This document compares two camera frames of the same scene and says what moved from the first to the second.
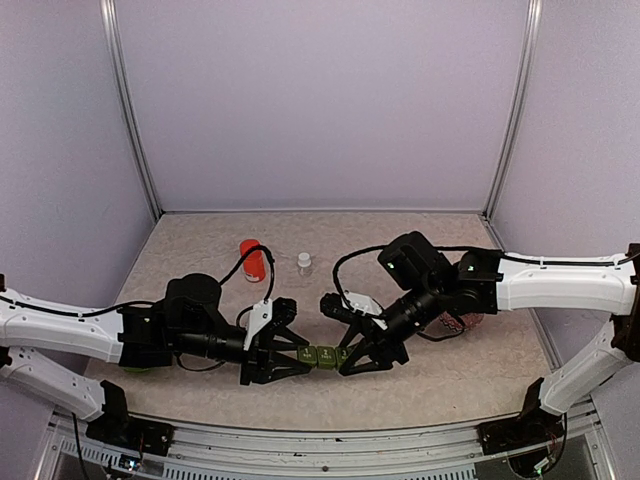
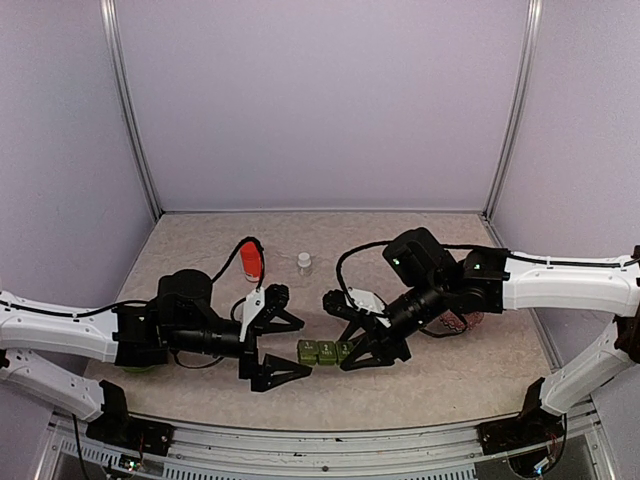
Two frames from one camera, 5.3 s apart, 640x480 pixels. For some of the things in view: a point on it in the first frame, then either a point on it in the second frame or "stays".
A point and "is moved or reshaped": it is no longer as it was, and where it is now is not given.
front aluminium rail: (454, 452) stays
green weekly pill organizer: (322, 357) is moved or reshaped
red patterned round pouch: (462, 322) stays
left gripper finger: (279, 337) -> (274, 319)
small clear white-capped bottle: (304, 264) stays
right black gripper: (378, 344) stays
